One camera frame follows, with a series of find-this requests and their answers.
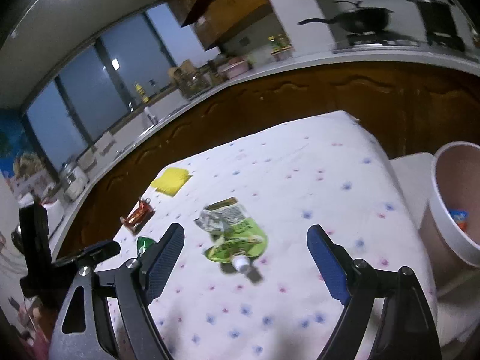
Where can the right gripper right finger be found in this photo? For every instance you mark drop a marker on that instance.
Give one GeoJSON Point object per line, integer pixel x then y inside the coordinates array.
{"type": "Point", "coordinates": [406, 328]}

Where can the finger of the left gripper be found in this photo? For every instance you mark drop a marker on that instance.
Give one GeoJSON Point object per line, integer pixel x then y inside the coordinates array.
{"type": "Point", "coordinates": [92, 255]}

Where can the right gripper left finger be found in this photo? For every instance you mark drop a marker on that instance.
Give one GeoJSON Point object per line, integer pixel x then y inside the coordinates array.
{"type": "Point", "coordinates": [84, 328]}

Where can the dark green snack bag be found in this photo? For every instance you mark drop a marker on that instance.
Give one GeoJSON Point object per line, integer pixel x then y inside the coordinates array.
{"type": "Point", "coordinates": [143, 243]}

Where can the orange blue snack wrapper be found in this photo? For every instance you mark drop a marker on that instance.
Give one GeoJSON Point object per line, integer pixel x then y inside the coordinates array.
{"type": "Point", "coordinates": [460, 218]}

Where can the light green drink pouch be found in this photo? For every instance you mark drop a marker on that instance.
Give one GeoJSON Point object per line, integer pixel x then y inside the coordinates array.
{"type": "Point", "coordinates": [237, 239]}

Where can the white kitchen countertop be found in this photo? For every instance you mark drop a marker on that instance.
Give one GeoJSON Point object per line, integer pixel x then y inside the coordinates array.
{"type": "Point", "coordinates": [225, 82]}

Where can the pink white trash bucket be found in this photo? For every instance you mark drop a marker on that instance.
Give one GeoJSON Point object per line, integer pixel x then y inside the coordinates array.
{"type": "Point", "coordinates": [450, 225]}

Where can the kitchen window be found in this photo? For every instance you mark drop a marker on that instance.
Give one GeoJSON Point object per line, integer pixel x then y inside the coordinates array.
{"type": "Point", "coordinates": [98, 88]}

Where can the brown kitchen cabinets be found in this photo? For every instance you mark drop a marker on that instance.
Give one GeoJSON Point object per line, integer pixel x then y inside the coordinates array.
{"type": "Point", "coordinates": [300, 112]}

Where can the person's left hand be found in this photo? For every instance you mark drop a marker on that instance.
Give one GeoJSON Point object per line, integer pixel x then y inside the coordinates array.
{"type": "Point", "coordinates": [37, 327]}

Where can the crushed red can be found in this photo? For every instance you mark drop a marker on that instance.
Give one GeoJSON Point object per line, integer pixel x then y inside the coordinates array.
{"type": "Point", "coordinates": [140, 215]}

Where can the white rice cooker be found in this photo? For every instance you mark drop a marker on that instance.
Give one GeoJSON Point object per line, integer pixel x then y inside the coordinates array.
{"type": "Point", "coordinates": [55, 214]}

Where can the glass jar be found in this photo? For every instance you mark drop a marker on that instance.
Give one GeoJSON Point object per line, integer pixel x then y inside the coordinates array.
{"type": "Point", "coordinates": [73, 180]}

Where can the yellow cloth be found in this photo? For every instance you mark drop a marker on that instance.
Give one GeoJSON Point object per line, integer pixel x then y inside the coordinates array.
{"type": "Point", "coordinates": [171, 181]}

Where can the yellow detergent bottle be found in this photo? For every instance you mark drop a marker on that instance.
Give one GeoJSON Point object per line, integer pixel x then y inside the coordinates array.
{"type": "Point", "coordinates": [141, 92]}

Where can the white floral tablecloth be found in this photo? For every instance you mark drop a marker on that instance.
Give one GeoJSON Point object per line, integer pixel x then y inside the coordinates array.
{"type": "Point", "coordinates": [324, 170]}

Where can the wooden utensil rack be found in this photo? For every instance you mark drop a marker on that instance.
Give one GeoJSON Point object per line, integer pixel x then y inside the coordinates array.
{"type": "Point", "coordinates": [188, 79]}

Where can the pink basin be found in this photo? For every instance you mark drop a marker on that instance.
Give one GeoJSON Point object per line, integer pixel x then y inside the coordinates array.
{"type": "Point", "coordinates": [234, 68]}

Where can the condiment bottles rack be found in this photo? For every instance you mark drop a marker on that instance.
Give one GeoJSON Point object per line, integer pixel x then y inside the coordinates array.
{"type": "Point", "coordinates": [282, 49]}

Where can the brown upper cabinets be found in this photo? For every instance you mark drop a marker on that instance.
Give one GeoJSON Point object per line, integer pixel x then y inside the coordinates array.
{"type": "Point", "coordinates": [215, 22]}

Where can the gas stove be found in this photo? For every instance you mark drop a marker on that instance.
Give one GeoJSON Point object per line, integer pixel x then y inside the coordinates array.
{"type": "Point", "coordinates": [391, 39]}

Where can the black stock pot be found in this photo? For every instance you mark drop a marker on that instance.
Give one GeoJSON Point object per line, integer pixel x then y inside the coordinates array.
{"type": "Point", "coordinates": [440, 27]}

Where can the black wok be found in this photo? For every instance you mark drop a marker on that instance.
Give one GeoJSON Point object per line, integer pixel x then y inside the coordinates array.
{"type": "Point", "coordinates": [358, 20]}

